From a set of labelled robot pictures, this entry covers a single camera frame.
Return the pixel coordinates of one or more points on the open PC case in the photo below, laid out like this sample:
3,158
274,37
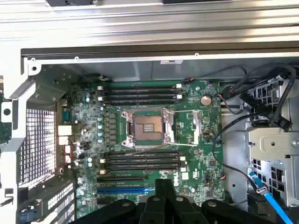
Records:
140,70

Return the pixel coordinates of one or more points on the blue expansion slot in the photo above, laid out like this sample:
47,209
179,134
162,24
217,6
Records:
121,190

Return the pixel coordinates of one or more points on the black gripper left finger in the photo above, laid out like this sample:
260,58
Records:
154,210

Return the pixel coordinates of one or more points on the black RAM slot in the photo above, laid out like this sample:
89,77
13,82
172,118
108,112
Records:
163,153
151,88
151,93
151,163
151,167
151,158
151,97
151,102

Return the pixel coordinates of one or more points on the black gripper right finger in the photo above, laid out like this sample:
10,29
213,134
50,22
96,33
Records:
180,210

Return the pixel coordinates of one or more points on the coin cell battery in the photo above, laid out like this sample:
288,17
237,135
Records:
206,100

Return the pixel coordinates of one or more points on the silver disk bay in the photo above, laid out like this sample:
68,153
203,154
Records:
272,137

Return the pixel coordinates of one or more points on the long black expansion slot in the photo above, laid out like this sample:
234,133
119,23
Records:
121,179

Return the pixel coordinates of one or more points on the green motherboard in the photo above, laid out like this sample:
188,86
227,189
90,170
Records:
198,130

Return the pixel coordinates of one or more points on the short black expansion slot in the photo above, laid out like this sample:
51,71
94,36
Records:
104,201

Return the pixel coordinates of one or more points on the silver socket cover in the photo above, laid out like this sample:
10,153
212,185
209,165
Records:
195,116

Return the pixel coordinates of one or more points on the CPU socket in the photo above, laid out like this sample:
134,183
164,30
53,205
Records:
147,128

